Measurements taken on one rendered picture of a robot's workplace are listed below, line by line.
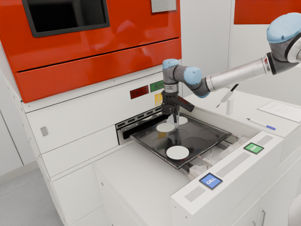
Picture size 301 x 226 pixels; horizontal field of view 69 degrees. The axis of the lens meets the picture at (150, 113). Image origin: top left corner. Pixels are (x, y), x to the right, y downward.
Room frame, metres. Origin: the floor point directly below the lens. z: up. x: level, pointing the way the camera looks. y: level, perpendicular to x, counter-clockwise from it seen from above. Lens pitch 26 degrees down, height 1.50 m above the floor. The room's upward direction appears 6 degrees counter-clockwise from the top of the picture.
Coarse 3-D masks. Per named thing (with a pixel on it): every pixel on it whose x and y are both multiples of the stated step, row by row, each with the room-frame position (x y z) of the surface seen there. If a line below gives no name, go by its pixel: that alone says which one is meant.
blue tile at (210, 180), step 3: (210, 174) 0.58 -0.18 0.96; (207, 177) 0.57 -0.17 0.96; (210, 177) 0.56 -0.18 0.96; (213, 177) 0.56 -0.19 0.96; (201, 180) 0.55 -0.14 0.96; (204, 180) 0.55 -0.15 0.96; (207, 180) 0.55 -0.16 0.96; (210, 180) 0.55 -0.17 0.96; (213, 180) 0.55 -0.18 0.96; (216, 180) 0.55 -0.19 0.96; (219, 180) 0.55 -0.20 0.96; (207, 183) 0.54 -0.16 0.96; (210, 183) 0.54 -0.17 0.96; (213, 183) 0.53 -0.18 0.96; (216, 183) 0.53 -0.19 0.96; (210, 186) 0.52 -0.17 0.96; (213, 186) 0.52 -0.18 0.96
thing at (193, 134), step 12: (192, 120) 1.09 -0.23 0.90; (144, 132) 1.02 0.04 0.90; (156, 132) 1.00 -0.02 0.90; (168, 132) 0.99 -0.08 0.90; (180, 132) 0.98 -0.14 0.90; (192, 132) 0.96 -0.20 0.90; (204, 132) 0.95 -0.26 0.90; (216, 132) 0.94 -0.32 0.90; (156, 144) 0.89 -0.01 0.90; (168, 144) 0.88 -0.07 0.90; (180, 144) 0.87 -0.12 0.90; (192, 144) 0.86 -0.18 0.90; (204, 144) 0.85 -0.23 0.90; (168, 156) 0.78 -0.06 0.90
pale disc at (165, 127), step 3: (162, 123) 1.09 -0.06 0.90; (165, 123) 1.09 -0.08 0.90; (168, 123) 1.08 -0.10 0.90; (159, 126) 1.06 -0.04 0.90; (162, 126) 1.06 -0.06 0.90; (165, 126) 1.05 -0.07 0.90; (168, 126) 1.05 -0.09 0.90; (171, 126) 1.04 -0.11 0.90; (174, 126) 1.04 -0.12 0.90; (159, 129) 1.03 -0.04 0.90; (162, 129) 1.03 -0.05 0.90; (165, 129) 1.02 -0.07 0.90; (168, 129) 1.02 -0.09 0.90; (171, 129) 1.02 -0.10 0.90
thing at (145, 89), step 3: (144, 87) 1.12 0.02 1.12; (147, 87) 1.13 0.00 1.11; (135, 90) 1.08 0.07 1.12; (138, 90) 1.09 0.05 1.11; (141, 90) 1.10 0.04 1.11; (144, 90) 1.11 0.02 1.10; (147, 90) 1.13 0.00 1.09; (132, 93) 1.07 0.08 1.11; (135, 93) 1.08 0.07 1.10; (138, 93) 1.09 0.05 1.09; (141, 93) 1.10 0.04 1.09; (144, 93) 1.11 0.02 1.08; (132, 96) 1.07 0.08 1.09; (135, 96) 1.08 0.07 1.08
